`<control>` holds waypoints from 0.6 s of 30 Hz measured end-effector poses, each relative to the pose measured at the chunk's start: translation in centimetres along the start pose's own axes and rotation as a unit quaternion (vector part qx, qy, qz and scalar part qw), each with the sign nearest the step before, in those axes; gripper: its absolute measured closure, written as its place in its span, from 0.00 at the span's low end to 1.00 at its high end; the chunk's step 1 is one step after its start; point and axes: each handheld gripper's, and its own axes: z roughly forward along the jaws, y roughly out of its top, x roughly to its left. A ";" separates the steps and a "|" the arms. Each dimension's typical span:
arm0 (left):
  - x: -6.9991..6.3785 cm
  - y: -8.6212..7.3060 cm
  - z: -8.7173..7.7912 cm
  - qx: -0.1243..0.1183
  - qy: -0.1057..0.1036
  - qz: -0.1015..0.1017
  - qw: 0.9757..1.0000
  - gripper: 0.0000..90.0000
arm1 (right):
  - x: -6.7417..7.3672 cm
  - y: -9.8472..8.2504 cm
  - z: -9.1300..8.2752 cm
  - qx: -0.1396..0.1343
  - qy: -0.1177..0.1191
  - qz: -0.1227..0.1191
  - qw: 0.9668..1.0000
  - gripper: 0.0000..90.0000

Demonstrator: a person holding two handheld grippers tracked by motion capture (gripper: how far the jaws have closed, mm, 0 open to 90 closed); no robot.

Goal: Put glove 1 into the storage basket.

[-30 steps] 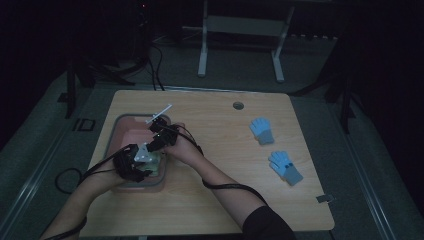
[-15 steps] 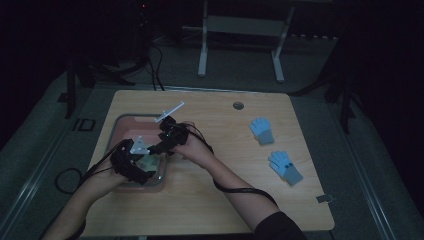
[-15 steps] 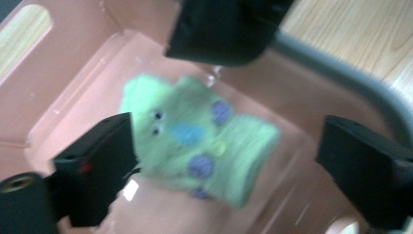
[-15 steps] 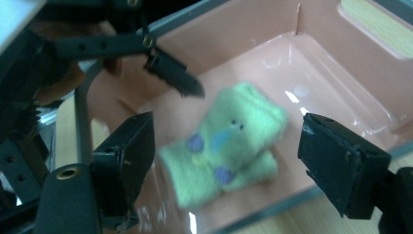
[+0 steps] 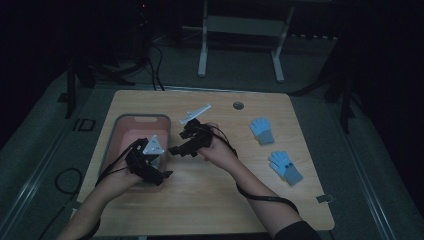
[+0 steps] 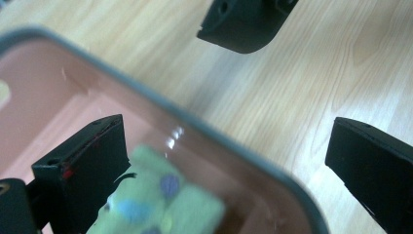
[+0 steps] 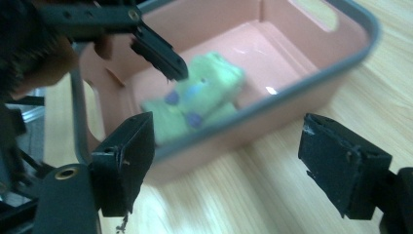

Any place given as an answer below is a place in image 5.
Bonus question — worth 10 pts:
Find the left hand-held gripper cable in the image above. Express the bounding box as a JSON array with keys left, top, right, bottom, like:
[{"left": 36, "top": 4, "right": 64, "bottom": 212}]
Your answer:
[{"left": 94, "top": 137, "right": 142, "bottom": 188}]

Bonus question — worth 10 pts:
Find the pink basin with grey rim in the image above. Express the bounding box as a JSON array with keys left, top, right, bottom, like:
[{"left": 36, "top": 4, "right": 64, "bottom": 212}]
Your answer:
[{"left": 97, "top": 113, "right": 172, "bottom": 194}]

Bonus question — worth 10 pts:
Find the person's left hand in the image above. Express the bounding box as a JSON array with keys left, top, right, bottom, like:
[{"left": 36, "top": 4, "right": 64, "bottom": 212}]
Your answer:
[{"left": 102, "top": 165, "right": 145, "bottom": 194}]

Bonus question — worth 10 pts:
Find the black floor cable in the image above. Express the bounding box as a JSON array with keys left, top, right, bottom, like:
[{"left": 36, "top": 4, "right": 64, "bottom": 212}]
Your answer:
[{"left": 38, "top": 167, "right": 84, "bottom": 240}]

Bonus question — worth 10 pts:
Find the black tripod stand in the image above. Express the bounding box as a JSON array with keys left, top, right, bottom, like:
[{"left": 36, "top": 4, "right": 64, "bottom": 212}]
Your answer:
[{"left": 64, "top": 0, "right": 151, "bottom": 120}]

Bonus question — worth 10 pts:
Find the right hand-held gripper cable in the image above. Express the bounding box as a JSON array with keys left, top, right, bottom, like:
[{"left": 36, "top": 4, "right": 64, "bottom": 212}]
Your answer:
[{"left": 208, "top": 123, "right": 300, "bottom": 215}]

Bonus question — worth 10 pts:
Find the white metal stand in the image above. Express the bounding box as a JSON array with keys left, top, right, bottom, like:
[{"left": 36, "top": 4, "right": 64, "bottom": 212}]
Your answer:
[{"left": 181, "top": 0, "right": 296, "bottom": 84}]

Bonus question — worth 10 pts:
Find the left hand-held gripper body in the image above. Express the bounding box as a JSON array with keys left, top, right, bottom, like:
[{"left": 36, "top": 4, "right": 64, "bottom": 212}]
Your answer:
[{"left": 125, "top": 134, "right": 166, "bottom": 185}]

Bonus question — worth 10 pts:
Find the blue glove with grey cuff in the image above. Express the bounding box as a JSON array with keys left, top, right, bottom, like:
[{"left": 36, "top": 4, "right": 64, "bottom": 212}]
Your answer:
[
  {"left": 249, "top": 116, "right": 275, "bottom": 146},
  {"left": 268, "top": 150, "right": 305, "bottom": 187}
]

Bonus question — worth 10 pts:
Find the black sleeve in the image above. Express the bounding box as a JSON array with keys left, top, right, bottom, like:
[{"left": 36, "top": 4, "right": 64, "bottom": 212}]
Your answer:
[{"left": 273, "top": 219, "right": 322, "bottom": 240}]

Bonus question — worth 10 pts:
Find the hand-held gripper cable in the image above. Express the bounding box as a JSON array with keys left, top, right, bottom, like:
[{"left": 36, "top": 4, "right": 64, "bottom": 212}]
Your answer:
[
  {"left": 94, "top": 137, "right": 142, "bottom": 188},
  {"left": 208, "top": 123, "right": 300, "bottom": 215}
]

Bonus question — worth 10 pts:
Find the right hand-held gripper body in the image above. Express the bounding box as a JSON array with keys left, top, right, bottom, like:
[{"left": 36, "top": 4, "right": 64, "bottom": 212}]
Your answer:
[{"left": 179, "top": 103, "right": 215, "bottom": 154}]

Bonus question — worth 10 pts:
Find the person's right hand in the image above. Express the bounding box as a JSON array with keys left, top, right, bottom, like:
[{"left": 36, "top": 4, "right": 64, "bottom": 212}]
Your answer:
[{"left": 197, "top": 122, "right": 242, "bottom": 172}]

